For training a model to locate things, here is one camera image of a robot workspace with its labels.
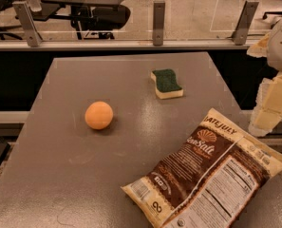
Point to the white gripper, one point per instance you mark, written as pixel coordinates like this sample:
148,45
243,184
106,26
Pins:
268,105

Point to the orange fruit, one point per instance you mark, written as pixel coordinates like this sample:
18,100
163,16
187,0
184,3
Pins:
99,115

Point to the brown chip bag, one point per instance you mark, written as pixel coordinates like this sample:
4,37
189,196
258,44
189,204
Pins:
208,182

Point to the green yellow sponge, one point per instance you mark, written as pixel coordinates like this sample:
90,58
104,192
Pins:
166,86

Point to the black desk background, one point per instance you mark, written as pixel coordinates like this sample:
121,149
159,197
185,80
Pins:
52,6

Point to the right metal bracket post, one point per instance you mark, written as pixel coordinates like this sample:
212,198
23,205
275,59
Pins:
246,17

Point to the metal bracket post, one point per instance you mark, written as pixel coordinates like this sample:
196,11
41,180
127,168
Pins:
158,22
25,17
246,17

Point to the metal rail ledge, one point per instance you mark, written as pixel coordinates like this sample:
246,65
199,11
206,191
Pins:
96,44

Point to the middle metal bracket post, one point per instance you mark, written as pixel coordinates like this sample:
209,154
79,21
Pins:
158,22

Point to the left metal bracket post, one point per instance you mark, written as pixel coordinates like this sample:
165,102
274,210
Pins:
25,17

